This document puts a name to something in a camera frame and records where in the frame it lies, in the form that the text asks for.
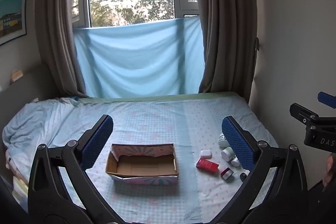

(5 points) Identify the person's right hand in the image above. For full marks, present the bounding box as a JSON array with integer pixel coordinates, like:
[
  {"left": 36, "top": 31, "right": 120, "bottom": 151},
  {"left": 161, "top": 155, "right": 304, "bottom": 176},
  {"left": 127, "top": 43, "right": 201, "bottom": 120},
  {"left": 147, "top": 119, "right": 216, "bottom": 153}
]
[{"left": 322, "top": 153, "right": 336, "bottom": 192}]

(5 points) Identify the shiny green jar white lid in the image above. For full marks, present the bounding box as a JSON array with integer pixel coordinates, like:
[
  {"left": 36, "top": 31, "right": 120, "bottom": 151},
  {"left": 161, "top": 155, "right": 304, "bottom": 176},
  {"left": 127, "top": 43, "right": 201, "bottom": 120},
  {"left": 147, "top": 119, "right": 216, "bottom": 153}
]
[{"left": 218, "top": 133, "right": 229, "bottom": 148}]

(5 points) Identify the framed wall picture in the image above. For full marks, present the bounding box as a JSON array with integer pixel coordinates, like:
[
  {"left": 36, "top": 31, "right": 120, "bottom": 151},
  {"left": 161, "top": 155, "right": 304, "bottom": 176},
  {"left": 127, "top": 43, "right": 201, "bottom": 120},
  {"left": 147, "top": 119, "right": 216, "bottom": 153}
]
[{"left": 0, "top": 0, "right": 27, "bottom": 46}]

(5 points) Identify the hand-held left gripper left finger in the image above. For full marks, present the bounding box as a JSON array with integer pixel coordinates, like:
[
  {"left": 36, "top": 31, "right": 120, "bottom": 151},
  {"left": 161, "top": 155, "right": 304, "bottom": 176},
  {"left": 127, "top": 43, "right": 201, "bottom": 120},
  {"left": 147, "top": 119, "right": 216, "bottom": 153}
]
[{"left": 28, "top": 114, "right": 120, "bottom": 224}]

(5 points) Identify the pale green jar white lid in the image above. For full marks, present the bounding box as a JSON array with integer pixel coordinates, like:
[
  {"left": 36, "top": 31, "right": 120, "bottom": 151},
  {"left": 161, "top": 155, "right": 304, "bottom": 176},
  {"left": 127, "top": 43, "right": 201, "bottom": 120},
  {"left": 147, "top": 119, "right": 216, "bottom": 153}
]
[{"left": 221, "top": 147, "right": 236, "bottom": 161}]

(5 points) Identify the large white jar black lid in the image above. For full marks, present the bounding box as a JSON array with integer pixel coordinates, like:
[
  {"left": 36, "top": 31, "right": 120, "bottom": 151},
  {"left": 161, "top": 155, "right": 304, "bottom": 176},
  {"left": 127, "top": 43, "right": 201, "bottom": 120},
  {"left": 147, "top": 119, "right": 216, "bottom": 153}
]
[{"left": 231, "top": 157, "right": 248, "bottom": 183}]

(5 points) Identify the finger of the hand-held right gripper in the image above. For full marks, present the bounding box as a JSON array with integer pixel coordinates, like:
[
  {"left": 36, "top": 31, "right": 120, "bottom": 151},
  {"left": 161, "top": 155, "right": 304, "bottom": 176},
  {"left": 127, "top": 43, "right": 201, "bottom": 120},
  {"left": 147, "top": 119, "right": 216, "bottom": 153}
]
[
  {"left": 289, "top": 102, "right": 320, "bottom": 125},
  {"left": 317, "top": 92, "right": 336, "bottom": 109}
]

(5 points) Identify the small wooden block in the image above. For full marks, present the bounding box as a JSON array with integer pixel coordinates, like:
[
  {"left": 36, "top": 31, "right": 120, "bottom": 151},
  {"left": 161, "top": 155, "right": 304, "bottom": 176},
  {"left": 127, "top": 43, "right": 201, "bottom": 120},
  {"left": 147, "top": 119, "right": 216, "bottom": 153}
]
[{"left": 10, "top": 70, "right": 24, "bottom": 84}]

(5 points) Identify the folded pale cloth stack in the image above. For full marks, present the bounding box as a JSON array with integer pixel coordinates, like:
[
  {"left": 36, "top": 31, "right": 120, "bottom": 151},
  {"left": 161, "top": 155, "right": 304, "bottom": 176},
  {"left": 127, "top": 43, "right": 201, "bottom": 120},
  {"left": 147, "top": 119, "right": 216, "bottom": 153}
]
[{"left": 10, "top": 174, "right": 30, "bottom": 205}]

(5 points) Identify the cardboard box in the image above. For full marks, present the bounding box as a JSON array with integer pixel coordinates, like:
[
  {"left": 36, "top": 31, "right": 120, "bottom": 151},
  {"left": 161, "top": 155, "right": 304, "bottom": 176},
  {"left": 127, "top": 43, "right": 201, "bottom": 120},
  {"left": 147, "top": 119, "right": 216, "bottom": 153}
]
[{"left": 105, "top": 143, "right": 180, "bottom": 185}]

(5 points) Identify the bed with blue patterned sheet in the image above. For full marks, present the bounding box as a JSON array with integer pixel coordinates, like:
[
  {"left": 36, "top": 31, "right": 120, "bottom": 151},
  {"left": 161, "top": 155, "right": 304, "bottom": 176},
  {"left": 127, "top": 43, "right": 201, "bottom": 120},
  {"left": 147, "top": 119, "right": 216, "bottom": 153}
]
[{"left": 1, "top": 91, "right": 280, "bottom": 224}]

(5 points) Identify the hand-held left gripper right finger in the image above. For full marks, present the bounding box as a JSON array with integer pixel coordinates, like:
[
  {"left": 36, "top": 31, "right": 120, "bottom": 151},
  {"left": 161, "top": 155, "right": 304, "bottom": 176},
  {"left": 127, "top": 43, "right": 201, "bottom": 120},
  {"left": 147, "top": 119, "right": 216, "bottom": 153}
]
[{"left": 215, "top": 116, "right": 308, "bottom": 224}]

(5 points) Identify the grey padded headboard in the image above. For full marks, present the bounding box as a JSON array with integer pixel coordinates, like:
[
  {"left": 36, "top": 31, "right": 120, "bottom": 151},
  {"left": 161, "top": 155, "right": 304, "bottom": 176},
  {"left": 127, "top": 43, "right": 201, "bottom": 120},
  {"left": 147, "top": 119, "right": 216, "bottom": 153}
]
[{"left": 0, "top": 64, "right": 66, "bottom": 109}]

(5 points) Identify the brown curtain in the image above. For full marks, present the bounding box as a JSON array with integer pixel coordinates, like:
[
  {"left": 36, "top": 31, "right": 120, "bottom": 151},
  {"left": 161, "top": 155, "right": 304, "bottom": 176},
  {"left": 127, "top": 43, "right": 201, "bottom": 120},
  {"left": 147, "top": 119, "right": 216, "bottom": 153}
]
[
  {"left": 194, "top": 0, "right": 259, "bottom": 95},
  {"left": 35, "top": 0, "right": 91, "bottom": 97}
]

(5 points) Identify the light blue hanging cloth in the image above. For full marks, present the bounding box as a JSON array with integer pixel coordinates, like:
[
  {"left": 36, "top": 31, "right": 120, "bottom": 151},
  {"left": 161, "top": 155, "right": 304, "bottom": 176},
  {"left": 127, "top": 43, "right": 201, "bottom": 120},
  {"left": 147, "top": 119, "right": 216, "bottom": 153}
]
[{"left": 73, "top": 16, "right": 206, "bottom": 99}]

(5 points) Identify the small red carton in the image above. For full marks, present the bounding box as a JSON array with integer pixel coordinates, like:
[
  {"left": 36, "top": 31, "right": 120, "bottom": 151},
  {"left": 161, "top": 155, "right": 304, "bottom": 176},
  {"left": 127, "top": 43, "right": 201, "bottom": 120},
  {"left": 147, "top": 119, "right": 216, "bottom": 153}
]
[{"left": 196, "top": 157, "right": 220, "bottom": 174}]

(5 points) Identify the crumpled pale blue blanket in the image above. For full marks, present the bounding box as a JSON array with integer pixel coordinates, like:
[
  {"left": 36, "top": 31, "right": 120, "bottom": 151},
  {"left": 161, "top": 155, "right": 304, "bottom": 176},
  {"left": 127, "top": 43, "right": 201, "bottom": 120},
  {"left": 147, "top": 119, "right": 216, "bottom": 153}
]
[{"left": 2, "top": 97, "right": 80, "bottom": 164}]

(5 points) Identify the red and silver jar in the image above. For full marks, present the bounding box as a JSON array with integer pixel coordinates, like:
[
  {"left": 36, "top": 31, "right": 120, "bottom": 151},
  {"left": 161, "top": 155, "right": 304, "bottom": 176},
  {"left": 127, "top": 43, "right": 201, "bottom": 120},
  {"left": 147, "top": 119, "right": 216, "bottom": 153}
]
[{"left": 220, "top": 168, "right": 234, "bottom": 183}]

